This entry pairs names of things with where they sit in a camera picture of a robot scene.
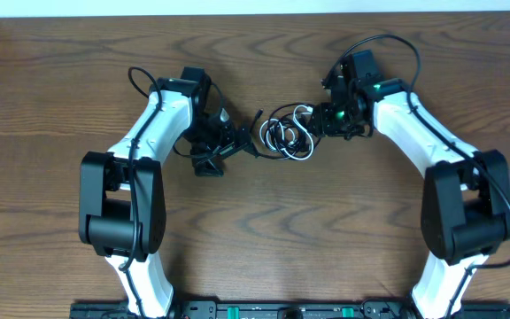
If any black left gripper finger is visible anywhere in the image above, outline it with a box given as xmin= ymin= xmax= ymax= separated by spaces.
xmin=219 ymin=127 xmax=253 ymax=156
xmin=192 ymin=155 xmax=224 ymax=177

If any long black USB cable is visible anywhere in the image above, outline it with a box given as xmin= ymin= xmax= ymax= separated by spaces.
xmin=248 ymin=102 xmax=322 ymax=161

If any white USB cable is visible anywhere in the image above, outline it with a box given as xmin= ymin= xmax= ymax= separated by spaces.
xmin=259 ymin=104 xmax=316 ymax=161

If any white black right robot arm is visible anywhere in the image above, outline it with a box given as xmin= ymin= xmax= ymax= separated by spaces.
xmin=308 ymin=50 xmax=510 ymax=318

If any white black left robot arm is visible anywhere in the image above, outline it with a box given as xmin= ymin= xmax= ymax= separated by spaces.
xmin=70 ymin=66 xmax=253 ymax=318

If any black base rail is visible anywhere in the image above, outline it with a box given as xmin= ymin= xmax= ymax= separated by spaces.
xmin=69 ymin=299 xmax=510 ymax=319

